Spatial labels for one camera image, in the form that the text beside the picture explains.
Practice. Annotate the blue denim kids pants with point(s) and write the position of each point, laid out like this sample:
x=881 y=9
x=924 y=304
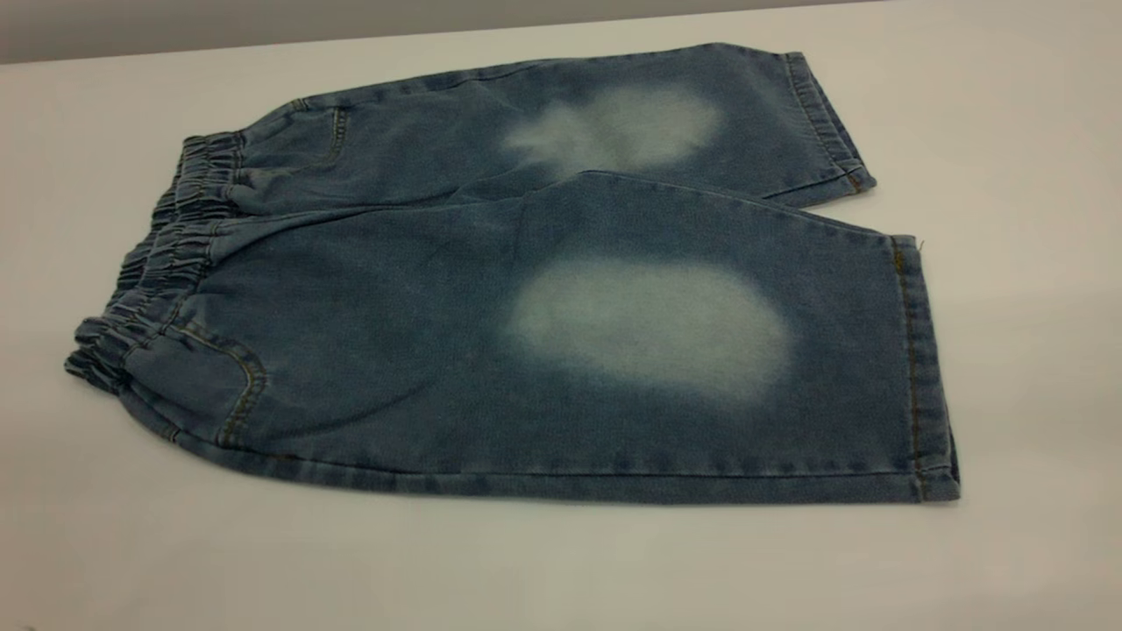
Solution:
x=421 y=350

